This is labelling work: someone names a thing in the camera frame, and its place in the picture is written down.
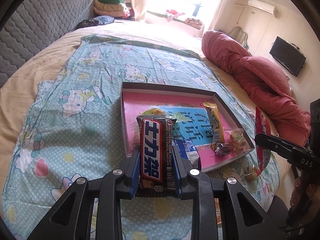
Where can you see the dark chocolate bar packet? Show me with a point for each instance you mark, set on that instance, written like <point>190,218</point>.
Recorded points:
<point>152,150</point>

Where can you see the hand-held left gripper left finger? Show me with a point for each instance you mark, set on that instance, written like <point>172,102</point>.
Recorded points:
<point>135,177</point>

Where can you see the black television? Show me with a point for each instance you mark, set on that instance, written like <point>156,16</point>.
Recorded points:
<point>287,56</point>

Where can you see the beige curtain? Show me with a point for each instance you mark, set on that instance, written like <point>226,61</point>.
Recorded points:
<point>223,5</point>
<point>141,0</point>

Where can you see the green pastry packet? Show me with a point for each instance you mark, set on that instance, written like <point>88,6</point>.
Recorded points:
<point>155,111</point>

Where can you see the white air conditioner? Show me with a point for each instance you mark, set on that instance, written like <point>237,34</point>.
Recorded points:
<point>262,7</point>

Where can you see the grey quilted headboard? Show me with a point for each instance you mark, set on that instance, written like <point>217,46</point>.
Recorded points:
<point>50,22</point>

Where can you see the dark patterned cloth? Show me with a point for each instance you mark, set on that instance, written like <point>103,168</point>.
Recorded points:
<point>100,20</point>

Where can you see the yellow snack packet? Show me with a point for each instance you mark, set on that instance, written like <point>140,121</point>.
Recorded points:
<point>215,122</point>

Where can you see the floral patterned cloth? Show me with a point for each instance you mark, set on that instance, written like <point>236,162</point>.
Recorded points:
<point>195,22</point>

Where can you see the red and white cloth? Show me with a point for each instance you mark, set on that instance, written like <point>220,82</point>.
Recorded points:
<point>172,14</point>

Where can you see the green label cake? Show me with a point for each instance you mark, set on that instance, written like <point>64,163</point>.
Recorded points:
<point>237,138</point>

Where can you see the dark candy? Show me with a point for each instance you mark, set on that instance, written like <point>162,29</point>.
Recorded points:
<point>222,149</point>

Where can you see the stack of folded clothes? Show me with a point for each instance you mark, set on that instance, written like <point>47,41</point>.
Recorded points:
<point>110,5</point>

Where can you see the small brown wrapped candy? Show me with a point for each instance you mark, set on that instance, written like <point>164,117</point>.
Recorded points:
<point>252,175</point>

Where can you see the person's right hand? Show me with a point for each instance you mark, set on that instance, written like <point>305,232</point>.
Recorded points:
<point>298,192</point>

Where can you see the shallow cardboard box tray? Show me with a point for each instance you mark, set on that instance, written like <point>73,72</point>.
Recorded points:
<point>162,88</point>

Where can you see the cartoon cat printed blanket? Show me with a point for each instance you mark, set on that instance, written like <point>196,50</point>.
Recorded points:
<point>75,120</point>

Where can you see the red quilt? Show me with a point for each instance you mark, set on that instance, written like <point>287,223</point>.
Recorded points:
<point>250,75</point>

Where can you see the orange brown snack packet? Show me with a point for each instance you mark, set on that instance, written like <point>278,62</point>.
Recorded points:
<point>218,211</point>

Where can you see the beige bed sheet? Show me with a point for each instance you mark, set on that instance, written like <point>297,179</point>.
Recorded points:
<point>37,65</point>

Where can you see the blue biscuit packet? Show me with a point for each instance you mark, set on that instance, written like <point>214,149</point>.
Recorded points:
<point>187,150</point>

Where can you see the pink book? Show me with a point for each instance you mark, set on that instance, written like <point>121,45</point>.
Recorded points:
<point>135,105</point>

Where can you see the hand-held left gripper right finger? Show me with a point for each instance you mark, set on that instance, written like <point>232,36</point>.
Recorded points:
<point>178,177</point>

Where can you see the red snack packet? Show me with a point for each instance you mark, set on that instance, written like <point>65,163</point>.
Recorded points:
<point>262,130</point>

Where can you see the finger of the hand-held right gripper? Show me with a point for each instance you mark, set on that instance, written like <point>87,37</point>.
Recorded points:
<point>275,146</point>

